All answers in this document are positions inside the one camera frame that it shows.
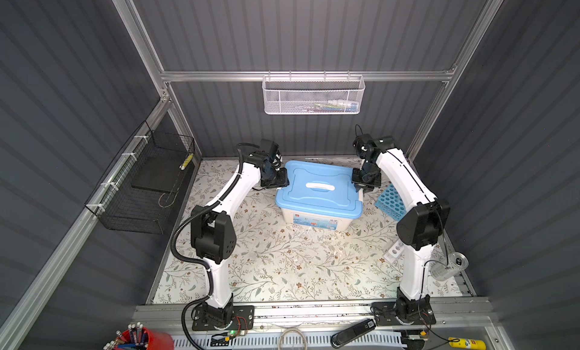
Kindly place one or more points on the black handheld device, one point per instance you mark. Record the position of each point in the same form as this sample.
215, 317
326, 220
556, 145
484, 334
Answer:
352, 333

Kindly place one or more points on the clear plastic measuring cup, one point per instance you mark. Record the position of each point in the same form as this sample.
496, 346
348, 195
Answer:
455, 264

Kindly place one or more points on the white plastic storage bin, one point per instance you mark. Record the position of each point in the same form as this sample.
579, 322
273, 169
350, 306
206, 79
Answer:
316, 220

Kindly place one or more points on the white small tube rack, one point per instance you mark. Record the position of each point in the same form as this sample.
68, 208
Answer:
394, 252

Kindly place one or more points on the black wire wall basket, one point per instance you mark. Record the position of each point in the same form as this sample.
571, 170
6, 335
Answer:
146, 188

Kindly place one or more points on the white wire wall basket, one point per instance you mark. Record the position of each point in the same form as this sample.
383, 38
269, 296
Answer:
313, 94

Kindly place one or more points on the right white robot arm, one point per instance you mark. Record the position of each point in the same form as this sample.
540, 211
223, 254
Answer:
418, 231

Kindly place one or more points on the blue test tube rack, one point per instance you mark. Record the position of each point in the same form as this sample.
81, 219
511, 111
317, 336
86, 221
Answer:
391, 203

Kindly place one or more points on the yellow bottle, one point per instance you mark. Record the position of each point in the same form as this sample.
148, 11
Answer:
472, 344

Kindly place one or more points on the red pen cup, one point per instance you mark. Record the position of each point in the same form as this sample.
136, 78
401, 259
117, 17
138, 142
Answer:
142, 338

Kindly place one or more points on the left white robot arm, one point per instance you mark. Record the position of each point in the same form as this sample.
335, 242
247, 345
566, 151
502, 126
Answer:
208, 238

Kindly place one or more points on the blue plastic bin lid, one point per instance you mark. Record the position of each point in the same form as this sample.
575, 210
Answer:
320, 189

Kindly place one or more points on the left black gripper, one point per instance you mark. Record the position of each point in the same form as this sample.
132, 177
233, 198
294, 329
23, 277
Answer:
284, 181

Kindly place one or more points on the yellow brush in basket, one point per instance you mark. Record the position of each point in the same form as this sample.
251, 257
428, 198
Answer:
186, 162

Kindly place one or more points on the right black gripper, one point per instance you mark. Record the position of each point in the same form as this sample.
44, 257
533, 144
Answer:
366, 188

